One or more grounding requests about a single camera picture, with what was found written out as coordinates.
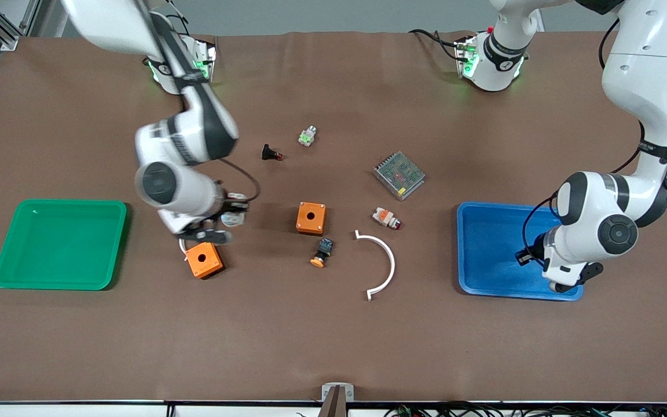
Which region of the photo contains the red orange white push button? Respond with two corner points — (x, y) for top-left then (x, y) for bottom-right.
(372, 207), (402, 231)

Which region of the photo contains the large white curved strip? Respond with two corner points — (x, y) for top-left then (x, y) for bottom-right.
(354, 229), (396, 302)

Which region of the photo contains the metal mesh power supply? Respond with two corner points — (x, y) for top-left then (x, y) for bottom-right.
(373, 151), (427, 202)

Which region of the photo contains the orange button box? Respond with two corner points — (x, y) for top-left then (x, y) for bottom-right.
(296, 201), (328, 236)
(185, 241), (225, 280)

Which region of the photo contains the grey right base connector plate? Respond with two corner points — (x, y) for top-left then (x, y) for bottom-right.
(192, 39), (218, 83)

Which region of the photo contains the green plastic tray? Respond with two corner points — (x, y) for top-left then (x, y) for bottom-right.
(0, 199), (129, 291)

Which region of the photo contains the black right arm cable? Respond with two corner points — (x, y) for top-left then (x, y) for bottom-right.
(218, 158), (262, 203)

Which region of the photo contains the blue plastic tray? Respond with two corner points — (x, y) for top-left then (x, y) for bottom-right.
(456, 201), (584, 302)

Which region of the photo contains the orange capped black push button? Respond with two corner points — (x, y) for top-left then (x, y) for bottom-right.
(310, 237), (335, 268)

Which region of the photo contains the black left base cable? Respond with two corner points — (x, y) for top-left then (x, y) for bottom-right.
(409, 28), (461, 61)

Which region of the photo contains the grey table edge clamp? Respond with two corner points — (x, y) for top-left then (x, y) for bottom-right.
(321, 382), (355, 417)

